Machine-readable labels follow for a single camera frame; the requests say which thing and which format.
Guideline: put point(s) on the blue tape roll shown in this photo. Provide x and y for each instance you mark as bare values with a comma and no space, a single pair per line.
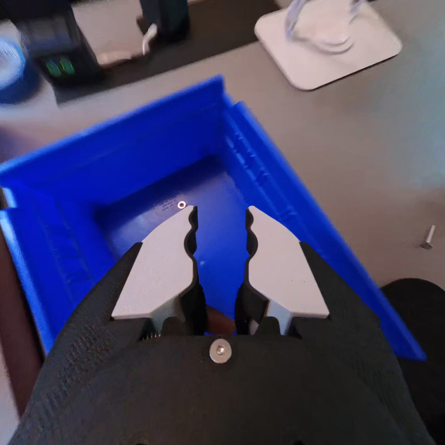
14,69

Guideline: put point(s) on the thin steel bolt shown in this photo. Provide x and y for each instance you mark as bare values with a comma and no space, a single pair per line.
429,238

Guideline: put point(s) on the black battery charger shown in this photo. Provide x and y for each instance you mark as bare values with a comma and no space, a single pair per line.
59,59

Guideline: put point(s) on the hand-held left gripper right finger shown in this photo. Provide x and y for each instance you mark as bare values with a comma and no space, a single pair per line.
285,278

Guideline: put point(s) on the blue plastic bin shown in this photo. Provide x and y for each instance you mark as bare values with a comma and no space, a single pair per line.
139,139

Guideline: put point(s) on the dark grey case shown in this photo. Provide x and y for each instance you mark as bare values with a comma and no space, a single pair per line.
170,17

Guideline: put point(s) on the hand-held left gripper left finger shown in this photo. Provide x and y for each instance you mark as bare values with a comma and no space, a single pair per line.
156,274

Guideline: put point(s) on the black wrist rest pad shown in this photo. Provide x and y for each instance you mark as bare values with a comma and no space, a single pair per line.
420,313

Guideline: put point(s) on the white wood-edged desk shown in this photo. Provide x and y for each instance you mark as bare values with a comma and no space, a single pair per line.
17,330

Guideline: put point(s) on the white display stand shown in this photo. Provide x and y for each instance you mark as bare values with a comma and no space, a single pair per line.
330,55

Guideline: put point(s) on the person's left hand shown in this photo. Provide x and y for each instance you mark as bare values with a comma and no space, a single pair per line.
219,323

